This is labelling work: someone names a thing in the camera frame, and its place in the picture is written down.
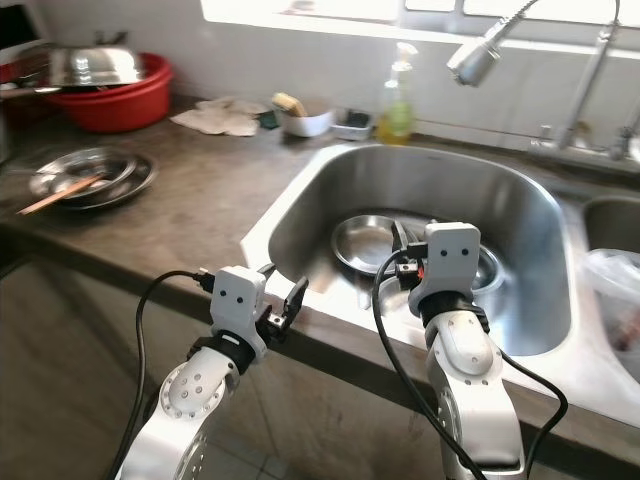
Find wooden chopstick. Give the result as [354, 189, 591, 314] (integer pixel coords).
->
[18, 177, 106, 216]
[20, 175, 106, 214]

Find stainless steel double sink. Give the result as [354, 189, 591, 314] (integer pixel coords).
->
[240, 143, 640, 436]

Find deep steel bowl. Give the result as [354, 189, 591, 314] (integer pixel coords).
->
[475, 243, 503, 293]

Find white rectangular tray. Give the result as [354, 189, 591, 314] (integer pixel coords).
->
[333, 110, 376, 141]

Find yellow dish soap bottle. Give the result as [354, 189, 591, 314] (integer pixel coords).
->
[378, 42, 421, 146]

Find small white bowl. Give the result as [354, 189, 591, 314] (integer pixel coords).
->
[275, 103, 336, 138]

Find crumpled beige cloth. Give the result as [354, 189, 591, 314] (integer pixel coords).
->
[170, 97, 266, 138]

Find yellow sponge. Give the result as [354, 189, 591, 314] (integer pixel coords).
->
[272, 92, 308, 118]

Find flexible steel spray faucet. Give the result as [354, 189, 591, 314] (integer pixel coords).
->
[447, 0, 640, 166]

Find clear plastic bag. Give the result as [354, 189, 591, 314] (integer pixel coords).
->
[582, 248, 640, 386]

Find red plastic basin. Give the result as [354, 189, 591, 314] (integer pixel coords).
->
[50, 52, 174, 134]

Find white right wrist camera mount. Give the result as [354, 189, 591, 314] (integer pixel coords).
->
[420, 221, 482, 303]

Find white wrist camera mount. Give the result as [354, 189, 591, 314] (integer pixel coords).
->
[420, 221, 482, 303]
[210, 265, 269, 363]

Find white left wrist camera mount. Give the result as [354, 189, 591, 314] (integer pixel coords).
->
[210, 265, 269, 363]

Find white window frame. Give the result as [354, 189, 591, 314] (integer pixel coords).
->
[200, 0, 640, 46]

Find wooden handled ladle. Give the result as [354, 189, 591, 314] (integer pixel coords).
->
[0, 88, 61, 101]

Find wire mesh strainer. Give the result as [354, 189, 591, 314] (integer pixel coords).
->
[15, 45, 61, 86]

